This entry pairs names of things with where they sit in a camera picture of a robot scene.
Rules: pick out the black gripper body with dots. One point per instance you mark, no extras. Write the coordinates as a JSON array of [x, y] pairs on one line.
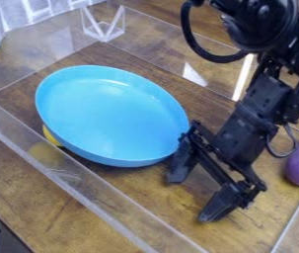
[[228, 153]]

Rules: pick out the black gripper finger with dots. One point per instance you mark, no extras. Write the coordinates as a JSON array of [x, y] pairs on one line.
[[183, 161], [233, 196]]

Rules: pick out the white patterned curtain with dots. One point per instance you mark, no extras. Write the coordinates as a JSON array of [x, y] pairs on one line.
[[19, 13]]

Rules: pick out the clear acrylic front wall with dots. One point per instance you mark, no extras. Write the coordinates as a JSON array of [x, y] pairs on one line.
[[149, 232]]

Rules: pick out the blue plastic plate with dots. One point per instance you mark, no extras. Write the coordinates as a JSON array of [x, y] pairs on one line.
[[110, 115]]

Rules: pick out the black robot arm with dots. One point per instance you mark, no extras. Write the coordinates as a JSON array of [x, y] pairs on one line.
[[264, 27]]

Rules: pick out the yellow toy lemon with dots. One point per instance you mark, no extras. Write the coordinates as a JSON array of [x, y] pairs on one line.
[[50, 137]]

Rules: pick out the clear acrylic wall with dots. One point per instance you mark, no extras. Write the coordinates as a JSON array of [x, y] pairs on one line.
[[149, 232], [157, 42]]

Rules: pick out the clear acrylic back wall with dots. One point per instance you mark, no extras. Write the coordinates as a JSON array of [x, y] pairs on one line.
[[157, 42]]

